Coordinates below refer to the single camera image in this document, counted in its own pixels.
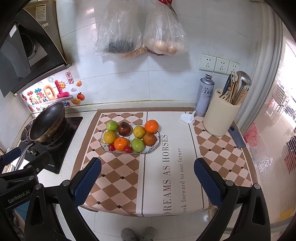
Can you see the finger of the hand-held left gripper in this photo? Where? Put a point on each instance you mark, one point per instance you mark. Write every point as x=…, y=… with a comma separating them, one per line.
x=41, y=160
x=10, y=155

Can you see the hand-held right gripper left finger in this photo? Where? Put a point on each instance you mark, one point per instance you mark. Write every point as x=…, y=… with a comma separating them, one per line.
x=86, y=178

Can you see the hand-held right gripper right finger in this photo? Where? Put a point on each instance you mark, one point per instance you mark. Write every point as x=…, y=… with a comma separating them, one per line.
x=208, y=180

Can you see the red cherry tomato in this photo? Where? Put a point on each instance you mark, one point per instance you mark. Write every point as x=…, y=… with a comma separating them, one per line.
x=111, y=147
x=128, y=149

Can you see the small orange tangerine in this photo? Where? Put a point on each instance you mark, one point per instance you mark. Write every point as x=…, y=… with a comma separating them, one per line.
x=121, y=143

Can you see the small green apple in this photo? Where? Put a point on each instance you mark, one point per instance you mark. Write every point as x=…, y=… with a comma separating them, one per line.
x=112, y=126

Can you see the large green apple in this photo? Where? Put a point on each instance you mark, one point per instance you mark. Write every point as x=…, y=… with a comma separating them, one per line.
x=137, y=144

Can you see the deer print plate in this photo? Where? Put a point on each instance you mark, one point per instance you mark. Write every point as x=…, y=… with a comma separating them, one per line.
x=153, y=149

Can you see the yellow-green citrus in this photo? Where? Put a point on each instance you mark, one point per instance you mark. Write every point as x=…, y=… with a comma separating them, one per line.
x=139, y=131

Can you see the large dull orange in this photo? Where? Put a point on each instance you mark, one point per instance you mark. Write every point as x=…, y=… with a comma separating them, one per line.
x=149, y=139

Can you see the bright orange tangerine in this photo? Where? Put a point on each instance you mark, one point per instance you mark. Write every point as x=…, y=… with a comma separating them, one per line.
x=152, y=126

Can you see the black gas stove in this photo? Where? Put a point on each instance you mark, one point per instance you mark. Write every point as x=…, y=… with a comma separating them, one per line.
x=67, y=143

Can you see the black wok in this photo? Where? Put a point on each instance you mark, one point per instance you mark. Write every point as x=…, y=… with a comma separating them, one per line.
x=46, y=122

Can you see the checkered table mat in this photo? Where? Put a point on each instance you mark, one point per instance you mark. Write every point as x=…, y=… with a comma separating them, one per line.
x=161, y=185

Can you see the yellow citrus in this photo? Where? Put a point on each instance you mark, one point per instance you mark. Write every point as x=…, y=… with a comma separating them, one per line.
x=109, y=137

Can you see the grey cleaver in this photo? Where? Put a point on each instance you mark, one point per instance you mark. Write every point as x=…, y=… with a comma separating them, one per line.
x=236, y=136

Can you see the dark red fruit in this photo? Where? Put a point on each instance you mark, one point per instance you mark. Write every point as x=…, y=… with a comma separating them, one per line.
x=124, y=128

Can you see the cream utensil holder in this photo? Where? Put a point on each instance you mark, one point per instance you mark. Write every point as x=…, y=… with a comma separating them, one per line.
x=219, y=115

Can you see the white tissue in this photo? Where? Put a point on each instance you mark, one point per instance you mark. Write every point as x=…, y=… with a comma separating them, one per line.
x=187, y=117

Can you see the grey slipper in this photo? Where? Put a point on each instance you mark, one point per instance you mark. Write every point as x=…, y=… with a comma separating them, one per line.
x=149, y=233
x=128, y=234

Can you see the grey spray can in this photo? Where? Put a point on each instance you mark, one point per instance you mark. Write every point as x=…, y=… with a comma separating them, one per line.
x=203, y=97

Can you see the bundle of chopsticks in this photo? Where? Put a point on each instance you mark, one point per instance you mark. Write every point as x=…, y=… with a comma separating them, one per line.
x=235, y=92

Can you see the metal ladle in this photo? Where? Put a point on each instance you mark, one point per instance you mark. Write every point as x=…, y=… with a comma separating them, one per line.
x=244, y=80

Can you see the black range hood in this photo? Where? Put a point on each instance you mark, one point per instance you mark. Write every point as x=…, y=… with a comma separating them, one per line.
x=23, y=46

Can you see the clear plastic bag with eggs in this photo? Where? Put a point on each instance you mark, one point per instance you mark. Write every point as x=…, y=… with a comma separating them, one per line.
x=164, y=30

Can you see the colourful wall stickers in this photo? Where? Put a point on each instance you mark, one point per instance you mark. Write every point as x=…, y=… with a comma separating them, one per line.
x=50, y=92

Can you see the white wall socket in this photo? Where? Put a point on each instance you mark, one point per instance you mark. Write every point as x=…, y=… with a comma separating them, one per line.
x=233, y=68
x=208, y=62
x=221, y=65

